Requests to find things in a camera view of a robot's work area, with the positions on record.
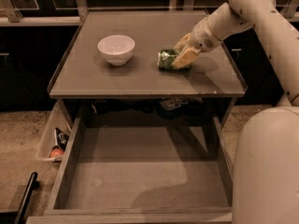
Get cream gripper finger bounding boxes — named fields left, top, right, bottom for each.
left=174, top=33, right=191, bottom=50
left=172, top=46, right=201, bottom=69

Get orange ball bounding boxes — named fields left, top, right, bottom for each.
left=50, top=148, right=64, bottom=158

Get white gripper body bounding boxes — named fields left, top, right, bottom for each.
left=189, top=18, right=221, bottom=52

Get white ceramic bowl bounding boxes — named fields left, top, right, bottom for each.
left=97, top=35, right=135, bottom=66

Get green can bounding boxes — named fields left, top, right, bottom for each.
left=157, top=49, right=179, bottom=71

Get clear plastic bin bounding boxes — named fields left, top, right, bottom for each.
left=36, top=104, right=71, bottom=161

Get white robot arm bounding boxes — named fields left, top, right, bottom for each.
left=172, top=0, right=299, bottom=224

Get items under cabinet top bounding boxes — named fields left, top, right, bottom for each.
left=92, top=98, right=206, bottom=119

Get dark snack bag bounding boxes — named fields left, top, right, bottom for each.
left=54, top=128, right=69, bottom=150

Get metal window railing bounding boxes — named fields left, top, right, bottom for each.
left=0, top=0, right=299, bottom=26

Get grey cabinet with top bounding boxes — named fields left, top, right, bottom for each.
left=47, top=10, right=249, bottom=129

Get open grey top drawer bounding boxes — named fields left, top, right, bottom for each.
left=26, top=114, right=232, bottom=224

